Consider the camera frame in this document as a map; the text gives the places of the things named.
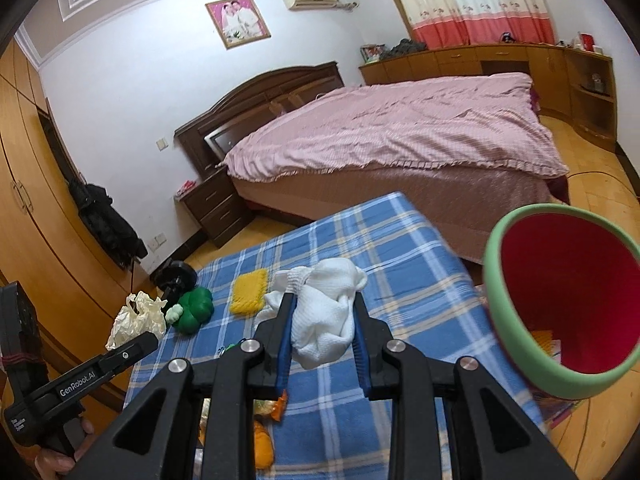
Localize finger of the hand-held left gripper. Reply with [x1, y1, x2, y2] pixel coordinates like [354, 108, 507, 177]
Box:
[95, 331, 160, 378]

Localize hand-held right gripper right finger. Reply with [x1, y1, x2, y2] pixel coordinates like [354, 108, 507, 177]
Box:
[352, 292, 576, 480]

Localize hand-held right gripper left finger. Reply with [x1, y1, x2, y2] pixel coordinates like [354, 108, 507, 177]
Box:
[65, 291, 298, 480]

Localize cream plastic bag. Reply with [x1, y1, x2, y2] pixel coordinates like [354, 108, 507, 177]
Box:
[105, 292, 168, 352]

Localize white cloth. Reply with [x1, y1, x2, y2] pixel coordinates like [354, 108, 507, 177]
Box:
[257, 257, 368, 368]

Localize red and green chair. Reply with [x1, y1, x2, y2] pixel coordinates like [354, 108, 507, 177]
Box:
[482, 204, 640, 401]

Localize person's left hand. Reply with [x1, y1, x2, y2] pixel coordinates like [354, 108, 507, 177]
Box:
[30, 417, 98, 480]

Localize yellow biscuit toy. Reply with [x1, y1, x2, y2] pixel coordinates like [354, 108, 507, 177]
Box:
[231, 269, 269, 316]

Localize colourful snack wrapper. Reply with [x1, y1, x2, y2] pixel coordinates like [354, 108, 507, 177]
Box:
[254, 389, 289, 422]

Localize green clover toy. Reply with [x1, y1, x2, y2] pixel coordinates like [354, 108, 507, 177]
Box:
[167, 286, 216, 335]

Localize orange toy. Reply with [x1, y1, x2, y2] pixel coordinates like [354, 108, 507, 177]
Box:
[252, 420, 275, 470]

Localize blue plaid blanket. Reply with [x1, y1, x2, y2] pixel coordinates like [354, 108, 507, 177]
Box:
[122, 191, 551, 480]

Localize black jacket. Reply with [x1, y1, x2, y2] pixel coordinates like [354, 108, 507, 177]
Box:
[67, 177, 148, 268]

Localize dark wooden nightstand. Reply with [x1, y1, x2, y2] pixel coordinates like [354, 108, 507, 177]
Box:
[179, 167, 253, 248]

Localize brown bed base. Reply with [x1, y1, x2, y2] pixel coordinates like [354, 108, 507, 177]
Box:
[230, 162, 571, 266]

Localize yellow wrapper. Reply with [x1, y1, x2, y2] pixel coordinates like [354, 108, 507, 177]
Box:
[530, 330, 563, 361]

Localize wooden wardrobe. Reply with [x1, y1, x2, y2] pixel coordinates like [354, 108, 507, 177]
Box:
[0, 40, 161, 411]

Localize pink printed mat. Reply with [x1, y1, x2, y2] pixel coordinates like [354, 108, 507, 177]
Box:
[542, 392, 588, 431]

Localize bed with pink cover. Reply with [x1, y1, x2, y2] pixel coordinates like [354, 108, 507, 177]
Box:
[222, 72, 568, 183]

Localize dark wooden headboard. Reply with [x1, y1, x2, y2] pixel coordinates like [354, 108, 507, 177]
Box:
[174, 61, 346, 181]

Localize dark cloth pile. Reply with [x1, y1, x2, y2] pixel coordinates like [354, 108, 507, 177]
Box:
[382, 37, 428, 58]

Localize long wooden cabinet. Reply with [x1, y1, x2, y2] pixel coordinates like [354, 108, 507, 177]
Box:
[359, 42, 616, 153]

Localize cream and red curtain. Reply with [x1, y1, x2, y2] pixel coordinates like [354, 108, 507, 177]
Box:
[382, 0, 558, 48]

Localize framed wall photo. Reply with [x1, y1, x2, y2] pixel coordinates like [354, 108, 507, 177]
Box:
[205, 0, 272, 51]

